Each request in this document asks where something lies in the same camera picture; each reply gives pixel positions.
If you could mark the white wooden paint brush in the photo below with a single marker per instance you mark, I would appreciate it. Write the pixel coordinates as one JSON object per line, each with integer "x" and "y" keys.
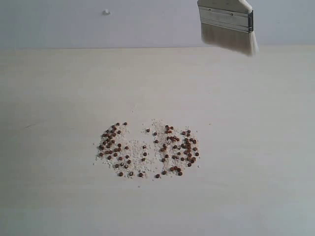
{"x": 228, "y": 24}

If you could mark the red beans and crumbs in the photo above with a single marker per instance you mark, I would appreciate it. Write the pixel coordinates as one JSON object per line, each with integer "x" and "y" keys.
{"x": 153, "y": 150}

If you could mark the white lump on wall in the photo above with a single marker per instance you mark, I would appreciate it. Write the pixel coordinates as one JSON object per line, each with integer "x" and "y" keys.
{"x": 106, "y": 12}

